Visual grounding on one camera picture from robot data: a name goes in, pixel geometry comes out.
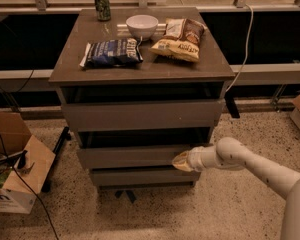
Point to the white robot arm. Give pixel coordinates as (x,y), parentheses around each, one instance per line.
(229,153)

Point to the grey drawer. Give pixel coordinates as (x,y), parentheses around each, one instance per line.
(138,148)
(135,115)
(141,176)

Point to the yellow brown chip bag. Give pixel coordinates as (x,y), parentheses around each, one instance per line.
(181,39)

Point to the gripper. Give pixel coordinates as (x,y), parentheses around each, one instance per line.
(198,158)

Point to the grey drawer cabinet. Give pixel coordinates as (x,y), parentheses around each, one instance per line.
(156,79)

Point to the blue chip bag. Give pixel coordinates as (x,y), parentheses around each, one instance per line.
(111,53)

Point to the green soda can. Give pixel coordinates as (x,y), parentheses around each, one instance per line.
(103,10)

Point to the grey bottom drawer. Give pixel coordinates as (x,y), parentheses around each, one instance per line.
(141,176)

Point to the white bowl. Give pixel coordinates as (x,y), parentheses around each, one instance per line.
(142,26)

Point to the open cardboard box left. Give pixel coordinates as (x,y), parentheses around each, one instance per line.
(24,164)

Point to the black stand leg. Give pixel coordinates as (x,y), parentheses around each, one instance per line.
(64,136)

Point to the grey top drawer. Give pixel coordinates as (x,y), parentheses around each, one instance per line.
(135,115)

